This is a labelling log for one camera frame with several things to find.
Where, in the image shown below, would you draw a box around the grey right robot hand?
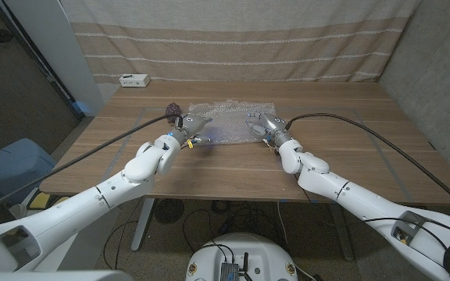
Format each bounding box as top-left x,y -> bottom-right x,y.
246,112 -> 293,148

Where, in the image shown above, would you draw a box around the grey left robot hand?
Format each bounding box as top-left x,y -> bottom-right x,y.
168,112 -> 214,148

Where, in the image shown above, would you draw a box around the clear bubble wrap sheet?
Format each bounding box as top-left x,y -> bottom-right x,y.
187,100 -> 277,145

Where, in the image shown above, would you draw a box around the purple bumpy ball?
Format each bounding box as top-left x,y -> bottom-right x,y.
165,102 -> 183,123

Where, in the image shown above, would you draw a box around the white power strip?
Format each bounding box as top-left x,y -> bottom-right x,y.
119,73 -> 151,88

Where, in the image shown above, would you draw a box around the round black floor fan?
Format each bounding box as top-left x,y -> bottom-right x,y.
154,197 -> 185,226

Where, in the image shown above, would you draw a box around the white table leg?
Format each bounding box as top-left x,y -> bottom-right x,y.
130,197 -> 155,252

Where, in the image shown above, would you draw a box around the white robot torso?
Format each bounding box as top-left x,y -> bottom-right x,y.
185,233 -> 299,281

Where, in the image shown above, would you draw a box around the grey table leg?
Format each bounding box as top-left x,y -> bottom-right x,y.
334,220 -> 355,261

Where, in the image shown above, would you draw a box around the small grey electronics box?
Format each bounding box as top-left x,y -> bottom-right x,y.
220,261 -> 241,281

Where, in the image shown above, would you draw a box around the white partition panel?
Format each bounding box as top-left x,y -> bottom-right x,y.
4,0 -> 105,117

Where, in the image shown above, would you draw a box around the yellow and black foot pedal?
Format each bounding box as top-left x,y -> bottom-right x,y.
27,190 -> 72,212

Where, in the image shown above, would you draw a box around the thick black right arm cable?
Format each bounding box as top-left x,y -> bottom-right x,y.
285,112 -> 450,222

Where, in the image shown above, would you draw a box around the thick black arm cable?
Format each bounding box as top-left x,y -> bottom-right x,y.
285,112 -> 450,222
0,112 -> 183,219

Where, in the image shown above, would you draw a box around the tangled black floor cables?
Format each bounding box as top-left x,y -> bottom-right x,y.
181,199 -> 288,253

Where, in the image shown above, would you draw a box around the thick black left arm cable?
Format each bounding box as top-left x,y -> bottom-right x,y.
0,112 -> 183,219

